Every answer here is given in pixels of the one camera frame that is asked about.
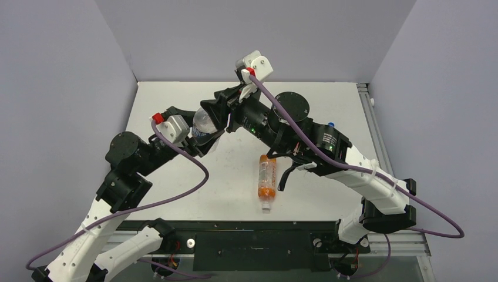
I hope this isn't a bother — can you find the clear water bottle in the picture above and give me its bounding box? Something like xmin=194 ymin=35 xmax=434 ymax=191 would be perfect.
xmin=191 ymin=108 xmax=219 ymax=153

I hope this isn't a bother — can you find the slim orange drink bottle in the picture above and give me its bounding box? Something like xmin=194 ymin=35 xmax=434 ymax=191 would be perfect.
xmin=257 ymin=155 xmax=277 ymax=213

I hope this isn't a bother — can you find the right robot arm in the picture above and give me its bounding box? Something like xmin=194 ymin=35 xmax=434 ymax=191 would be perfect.
xmin=200 ymin=85 xmax=416 ymax=251

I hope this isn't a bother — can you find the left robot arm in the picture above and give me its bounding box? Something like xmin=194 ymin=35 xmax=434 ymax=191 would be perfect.
xmin=26 ymin=107 xmax=228 ymax=281

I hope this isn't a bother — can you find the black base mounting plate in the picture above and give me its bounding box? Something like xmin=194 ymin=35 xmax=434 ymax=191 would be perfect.
xmin=113 ymin=220 xmax=371 ymax=273

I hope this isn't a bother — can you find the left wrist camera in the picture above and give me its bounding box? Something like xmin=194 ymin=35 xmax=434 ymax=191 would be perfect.
xmin=149 ymin=113 xmax=190 ymax=145

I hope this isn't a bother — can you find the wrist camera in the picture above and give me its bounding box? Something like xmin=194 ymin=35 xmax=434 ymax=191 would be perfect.
xmin=149 ymin=113 xmax=190 ymax=145
xmin=235 ymin=50 xmax=274 ymax=103

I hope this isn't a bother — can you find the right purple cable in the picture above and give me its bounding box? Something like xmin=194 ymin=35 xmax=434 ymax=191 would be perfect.
xmin=248 ymin=75 xmax=465 ymax=281

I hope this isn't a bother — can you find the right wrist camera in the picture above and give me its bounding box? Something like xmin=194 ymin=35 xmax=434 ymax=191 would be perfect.
xmin=235 ymin=50 xmax=274 ymax=103

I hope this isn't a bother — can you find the aluminium frame rail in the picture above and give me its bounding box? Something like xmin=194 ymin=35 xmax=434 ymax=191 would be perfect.
xmin=356 ymin=83 xmax=394 ymax=175

